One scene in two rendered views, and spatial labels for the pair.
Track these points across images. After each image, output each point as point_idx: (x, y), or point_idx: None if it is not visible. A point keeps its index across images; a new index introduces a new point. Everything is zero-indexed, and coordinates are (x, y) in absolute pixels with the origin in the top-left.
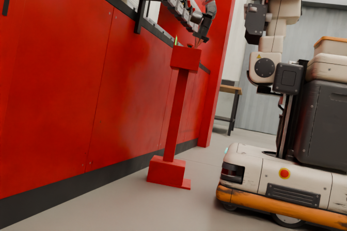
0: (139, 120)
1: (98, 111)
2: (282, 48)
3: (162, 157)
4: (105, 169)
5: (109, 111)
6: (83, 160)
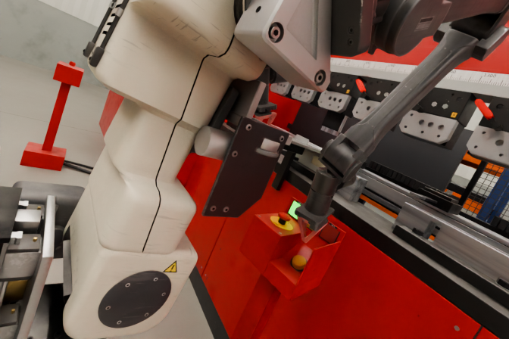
0: (269, 328)
1: (221, 237)
2: (93, 169)
3: None
4: (213, 309)
5: (229, 249)
6: (203, 263)
